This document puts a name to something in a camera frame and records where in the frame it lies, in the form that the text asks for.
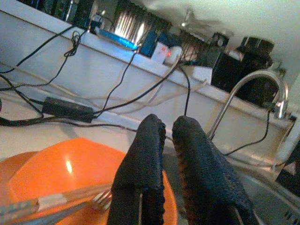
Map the black wall cable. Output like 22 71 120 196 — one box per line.
179 65 192 117
224 109 272 157

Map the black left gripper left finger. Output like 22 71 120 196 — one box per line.
107 114 166 225

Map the white charger with red light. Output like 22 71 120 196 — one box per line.
151 41 183 66

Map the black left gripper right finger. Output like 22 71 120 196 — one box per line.
172 115 258 225

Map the silver metal fork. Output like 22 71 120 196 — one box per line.
23 190 113 225

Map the ribbed silver metal block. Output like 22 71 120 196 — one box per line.
114 9 173 51

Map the orange plastic bowl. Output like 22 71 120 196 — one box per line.
0 138 178 225

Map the chrome gooseneck faucet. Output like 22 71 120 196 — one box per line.
207 70 290 141

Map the black power adapter brick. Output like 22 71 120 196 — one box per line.
42 96 94 123

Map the black round device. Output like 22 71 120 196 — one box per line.
235 36 275 107

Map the black adapter cable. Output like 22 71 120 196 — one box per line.
92 62 182 118

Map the black box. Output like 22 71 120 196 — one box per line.
210 50 246 93

